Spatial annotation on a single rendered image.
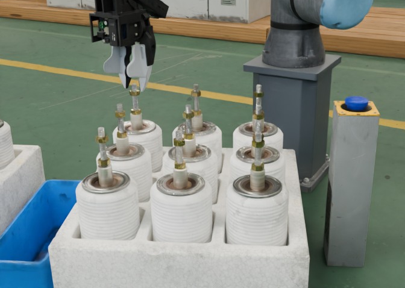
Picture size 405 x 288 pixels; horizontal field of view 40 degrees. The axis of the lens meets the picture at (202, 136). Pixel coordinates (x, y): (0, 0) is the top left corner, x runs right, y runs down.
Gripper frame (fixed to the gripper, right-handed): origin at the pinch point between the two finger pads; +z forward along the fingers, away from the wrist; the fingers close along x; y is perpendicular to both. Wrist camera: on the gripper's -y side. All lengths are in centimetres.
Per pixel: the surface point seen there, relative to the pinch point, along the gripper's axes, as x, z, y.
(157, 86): -67, 34, -86
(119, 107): 6.1, 0.7, 11.3
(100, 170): 11.8, 6.5, 22.3
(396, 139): 28, 34, -81
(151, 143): 4.5, 11.1, 1.9
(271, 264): 37.9, 17.8, 15.3
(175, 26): -119, 30, -166
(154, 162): 4.7, 15.2, 1.5
